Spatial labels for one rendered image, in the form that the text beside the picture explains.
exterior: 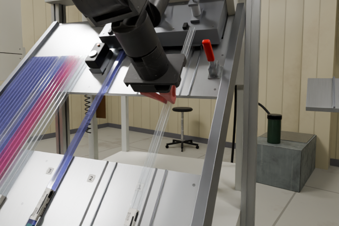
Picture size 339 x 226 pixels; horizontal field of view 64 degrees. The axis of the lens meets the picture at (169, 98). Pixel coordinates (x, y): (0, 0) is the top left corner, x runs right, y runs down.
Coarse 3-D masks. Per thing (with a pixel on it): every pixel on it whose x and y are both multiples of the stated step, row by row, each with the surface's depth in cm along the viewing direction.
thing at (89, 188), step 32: (32, 160) 62; (96, 160) 56; (32, 192) 56; (64, 192) 54; (96, 192) 52; (128, 192) 50; (160, 192) 48; (192, 192) 46; (0, 224) 53; (64, 224) 49; (96, 224) 48; (160, 224) 44
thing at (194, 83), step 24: (72, 24) 99; (48, 48) 92; (72, 48) 88; (168, 48) 74; (216, 48) 68; (120, 72) 73; (192, 72) 65; (144, 96) 66; (192, 96) 61; (216, 96) 58
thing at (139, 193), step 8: (192, 32) 63; (192, 40) 63; (184, 48) 61; (176, 88) 55; (168, 104) 52; (168, 112) 52; (160, 120) 50; (160, 128) 49; (160, 136) 49; (152, 144) 48; (152, 152) 47; (152, 160) 46; (144, 168) 45; (152, 168) 46; (144, 176) 44; (144, 184) 44; (136, 192) 43; (144, 192) 44; (136, 200) 42; (136, 208) 42
